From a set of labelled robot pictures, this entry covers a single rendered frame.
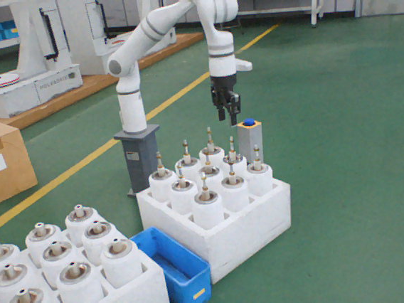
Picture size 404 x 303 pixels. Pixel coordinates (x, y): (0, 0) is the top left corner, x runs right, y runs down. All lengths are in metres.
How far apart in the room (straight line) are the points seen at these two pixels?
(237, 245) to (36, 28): 2.67
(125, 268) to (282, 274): 0.50
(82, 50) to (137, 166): 2.42
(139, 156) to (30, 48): 2.00
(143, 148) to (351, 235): 0.86
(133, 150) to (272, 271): 0.75
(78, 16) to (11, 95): 1.15
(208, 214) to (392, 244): 0.63
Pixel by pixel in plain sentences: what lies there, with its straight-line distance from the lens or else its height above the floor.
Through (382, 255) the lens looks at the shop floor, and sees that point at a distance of 1.39.
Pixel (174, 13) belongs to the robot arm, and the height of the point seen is 0.75.
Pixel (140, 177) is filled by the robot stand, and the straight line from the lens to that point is 1.68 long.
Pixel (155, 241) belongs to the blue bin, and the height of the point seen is 0.06.
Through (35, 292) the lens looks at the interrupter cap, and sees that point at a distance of 1.02.
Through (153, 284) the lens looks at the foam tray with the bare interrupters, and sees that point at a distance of 1.08.
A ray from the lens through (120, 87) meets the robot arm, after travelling 1.57.
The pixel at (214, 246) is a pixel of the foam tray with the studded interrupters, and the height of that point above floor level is 0.14.
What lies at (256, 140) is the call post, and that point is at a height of 0.25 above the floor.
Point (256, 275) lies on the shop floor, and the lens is 1.28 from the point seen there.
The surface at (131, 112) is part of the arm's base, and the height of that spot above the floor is 0.40.
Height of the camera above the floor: 0.88
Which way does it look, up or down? 26 degrees down
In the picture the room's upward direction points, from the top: 7 degrees counter-clockwise
